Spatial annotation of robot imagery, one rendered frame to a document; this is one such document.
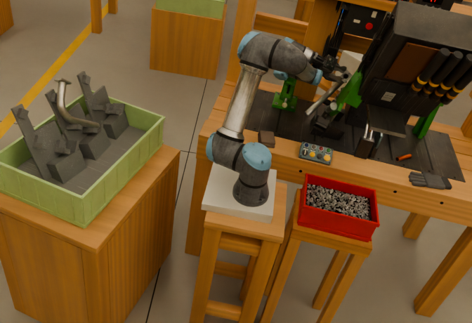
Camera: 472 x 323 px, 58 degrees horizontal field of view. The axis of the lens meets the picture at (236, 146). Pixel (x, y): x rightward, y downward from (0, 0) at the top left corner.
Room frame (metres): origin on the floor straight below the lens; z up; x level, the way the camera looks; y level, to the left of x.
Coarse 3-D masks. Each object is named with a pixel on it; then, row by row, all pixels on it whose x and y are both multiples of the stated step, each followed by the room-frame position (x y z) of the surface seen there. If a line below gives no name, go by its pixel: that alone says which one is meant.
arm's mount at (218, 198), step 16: (224, 176) 1.38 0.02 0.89; (272, 176) 1.43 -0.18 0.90; (208, 192) 1.27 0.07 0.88; (224, 192) 1.28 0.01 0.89; (272, 192) 1.33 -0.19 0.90; (208, 208) 1.20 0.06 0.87; (224, 208) 1.20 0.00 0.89; (240, 208) 1.21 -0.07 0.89; (256, 208) 1.23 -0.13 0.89; (272, 208) 1.24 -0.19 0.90
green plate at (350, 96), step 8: (360, 72) 1.84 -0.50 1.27; (352, 80) 1.88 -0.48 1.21; (360, 80) 1.80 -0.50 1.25; (344, 88) 1.90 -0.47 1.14; (352, 88) 1.81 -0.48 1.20; (344, 96) 1.83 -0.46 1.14; (352, 96) 1.82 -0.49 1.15; (360, 96) 1.81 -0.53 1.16; (336, 104) 1.86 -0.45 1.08; (352, 104) 1.82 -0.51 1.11
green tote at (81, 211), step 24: (48, 120) 1.44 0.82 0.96; (144, 120) 1.65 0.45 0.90; (24, 144) 1.30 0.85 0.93; (144, 144) 1.46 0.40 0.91; (0, 168) 1.13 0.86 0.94; (120, 168) 1.28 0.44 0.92; (24, 192) 1.11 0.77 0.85; (48, 192) 1.08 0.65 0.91; (72, 192) 1.06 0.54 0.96; (96, 192) 1.12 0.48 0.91; (72, 216) 1.05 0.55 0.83
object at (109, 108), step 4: (96, 100) 1.55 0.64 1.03; (96, 104) 1.54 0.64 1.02; (108, 104) 1.63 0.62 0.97; (112, 104) 1.64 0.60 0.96; (92, 108) 1.53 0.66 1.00; (96, 108) 1.53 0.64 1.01; (100, 108) 1.52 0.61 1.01; (104, 108) 1.53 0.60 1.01; (108, 108) 1.61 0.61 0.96; (112, 108) 1.63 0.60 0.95; (108, 112) 1.60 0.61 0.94; (112, 112) 1.60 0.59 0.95; (116, 112) 1.60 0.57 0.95
